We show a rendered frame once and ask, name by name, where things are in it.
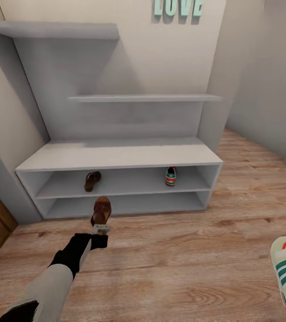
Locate sandal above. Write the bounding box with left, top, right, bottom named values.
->
left=84, top=171, right=102, bottom=192
left=91, top=196, right=112, bottom=235

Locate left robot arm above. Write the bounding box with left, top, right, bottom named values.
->
left=0, top=225, right=112, bottom=322

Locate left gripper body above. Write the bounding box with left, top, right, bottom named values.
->
left=90, top=234, right=108, bottom=250

